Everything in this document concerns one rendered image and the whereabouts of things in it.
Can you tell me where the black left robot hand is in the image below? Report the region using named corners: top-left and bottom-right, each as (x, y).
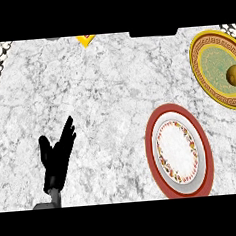
top-left (36, 114), bottom-right (82, 196)

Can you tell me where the red-rimmed white floral plate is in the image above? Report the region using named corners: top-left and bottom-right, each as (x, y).
top-left (141, 99), bottom-right (217, 202)

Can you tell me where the yellow patterned green-centred plate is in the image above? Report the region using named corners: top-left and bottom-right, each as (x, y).
top-left (186, 26), bottom-right (236, 115)

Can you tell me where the yellow lemon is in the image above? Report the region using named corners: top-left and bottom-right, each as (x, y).
top-left (224, 64), bottom-right (236, 88)

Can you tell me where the yellow pointed object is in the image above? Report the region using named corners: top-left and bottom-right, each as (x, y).
top-left (74, 33), bottom-right (97, 50)

